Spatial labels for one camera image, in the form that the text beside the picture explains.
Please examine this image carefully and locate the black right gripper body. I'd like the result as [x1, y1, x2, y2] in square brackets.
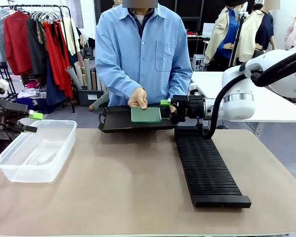
[170, 95, 206, 123]

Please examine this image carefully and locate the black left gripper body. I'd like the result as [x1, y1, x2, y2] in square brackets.
[0, 95, 30, 132]

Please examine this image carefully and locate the green PCB board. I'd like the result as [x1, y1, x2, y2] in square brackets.
[130, 106, 162, 123]

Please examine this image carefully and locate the black plastic tray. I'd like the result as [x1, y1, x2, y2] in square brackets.
[98, 105, 179, 134]

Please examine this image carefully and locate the person's right forearm blue sleeve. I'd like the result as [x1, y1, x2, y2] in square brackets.
[105, 71, 144, 107]

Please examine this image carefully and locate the person's left forearm blue sleeve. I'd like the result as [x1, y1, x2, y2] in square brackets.
[167, 66, 193, 100]

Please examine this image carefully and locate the person's right hand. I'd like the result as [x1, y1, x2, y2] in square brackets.
[128, 87, 148, 110]

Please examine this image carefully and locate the pile of clothes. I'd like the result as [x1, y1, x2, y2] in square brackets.
[15, 80, 48, 112]

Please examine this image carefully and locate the clear plastic box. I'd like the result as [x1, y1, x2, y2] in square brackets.
[0, 119, 78, 184]

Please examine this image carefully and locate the dark grey cloth bundle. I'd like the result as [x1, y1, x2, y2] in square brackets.
[0, 130, 21, 157]

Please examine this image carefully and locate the navy garment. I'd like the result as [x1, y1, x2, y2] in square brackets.
[46, 59, 68, 106]

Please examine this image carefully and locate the white cube stool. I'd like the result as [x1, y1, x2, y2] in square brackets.
[192, 54, 208, 72]

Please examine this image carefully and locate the cardboard tube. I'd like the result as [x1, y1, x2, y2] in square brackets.
[83, 57, 93, 91]
[74, 60, 87, 87]
[65, 65, 83, 90]

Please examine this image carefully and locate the person in blue shirt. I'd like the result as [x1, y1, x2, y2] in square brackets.
[95, 0, 193, 107]

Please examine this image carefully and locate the grey storage bin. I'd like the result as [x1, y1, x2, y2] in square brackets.
[76, 88, 107, 108]

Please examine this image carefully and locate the red dress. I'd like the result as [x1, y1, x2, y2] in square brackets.
[42, 21, 74, 99]

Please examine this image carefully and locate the black garment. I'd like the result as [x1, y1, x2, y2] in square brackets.
[26, 16, 49, 78]

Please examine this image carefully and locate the black slotted PCB rack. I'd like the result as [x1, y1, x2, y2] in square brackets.
[174, 125, 252, 209]

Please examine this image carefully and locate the mannequin limb grey sleeve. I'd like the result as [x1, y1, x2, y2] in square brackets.
[88, 88, 111, 112]

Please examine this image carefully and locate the red shirt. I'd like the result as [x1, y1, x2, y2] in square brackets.
[3, 10, 33, 76]

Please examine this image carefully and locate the mannequin beige jacket blue shirt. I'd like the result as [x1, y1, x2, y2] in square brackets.
[203, 0, 245, 73]

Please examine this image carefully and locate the white table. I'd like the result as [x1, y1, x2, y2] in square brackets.
[190, 71, 296, 123]

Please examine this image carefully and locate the black stand pole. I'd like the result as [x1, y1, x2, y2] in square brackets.
[227, 11, 248, 68]

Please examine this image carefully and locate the cream garment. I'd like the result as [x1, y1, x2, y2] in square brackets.
[62, 16, 81, 56]

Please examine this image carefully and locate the black metal clothes rack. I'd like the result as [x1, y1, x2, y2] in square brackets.
[0, 3, 76, 114]

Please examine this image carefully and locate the mannequin cream and navy top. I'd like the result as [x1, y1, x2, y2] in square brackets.
[237, 0, 277, 65]

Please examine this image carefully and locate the white clothes hangers bundle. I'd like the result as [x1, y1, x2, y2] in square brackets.
[30, 9, 59, 23]

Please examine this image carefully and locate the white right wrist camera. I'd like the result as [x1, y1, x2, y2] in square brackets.
[188, 83, 204, 97]

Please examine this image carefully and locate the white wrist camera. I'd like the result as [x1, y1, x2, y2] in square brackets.
[188, 83, 204, 97]
[0, 79, 10, 96]

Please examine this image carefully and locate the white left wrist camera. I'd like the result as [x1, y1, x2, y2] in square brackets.
[0, 79, 10, 96]

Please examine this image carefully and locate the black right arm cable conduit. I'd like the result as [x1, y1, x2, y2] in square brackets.
[196, 48, 296, 140]

